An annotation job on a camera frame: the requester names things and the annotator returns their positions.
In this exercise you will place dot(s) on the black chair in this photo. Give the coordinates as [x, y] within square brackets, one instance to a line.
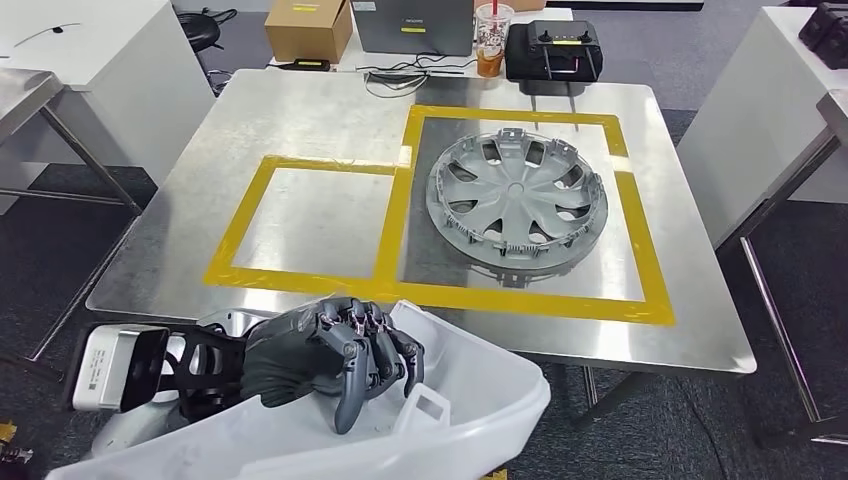
[199, 30]

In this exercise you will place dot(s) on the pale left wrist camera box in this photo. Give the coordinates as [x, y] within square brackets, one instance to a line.
[99, 368]

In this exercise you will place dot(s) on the brown cardboard box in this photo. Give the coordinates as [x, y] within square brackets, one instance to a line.
[305, 33]

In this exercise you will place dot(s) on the steel table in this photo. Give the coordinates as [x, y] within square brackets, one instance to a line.
[835, 106]

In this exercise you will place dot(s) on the steel workbench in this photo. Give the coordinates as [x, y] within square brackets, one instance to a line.
[318, 119]

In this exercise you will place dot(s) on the clear cup orange drink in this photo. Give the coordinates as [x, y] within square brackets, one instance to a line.
[491, 53]

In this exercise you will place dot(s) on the black remote controller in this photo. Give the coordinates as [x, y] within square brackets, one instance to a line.
[553, 46]

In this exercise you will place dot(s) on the white plastic car part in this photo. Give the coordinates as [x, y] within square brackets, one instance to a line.
[464, 424]

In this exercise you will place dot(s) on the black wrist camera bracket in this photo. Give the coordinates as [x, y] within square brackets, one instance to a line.
[212, 358]

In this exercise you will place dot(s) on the grey plastic wheel cover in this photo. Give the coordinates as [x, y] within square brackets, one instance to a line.
[517, 192]

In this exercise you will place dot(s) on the black case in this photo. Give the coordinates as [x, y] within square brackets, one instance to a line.
[828, 36]

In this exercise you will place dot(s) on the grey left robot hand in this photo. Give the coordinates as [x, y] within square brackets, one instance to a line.
[291, 351]

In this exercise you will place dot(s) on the white table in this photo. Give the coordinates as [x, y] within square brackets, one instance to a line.
[748, 132]
[132, 79]

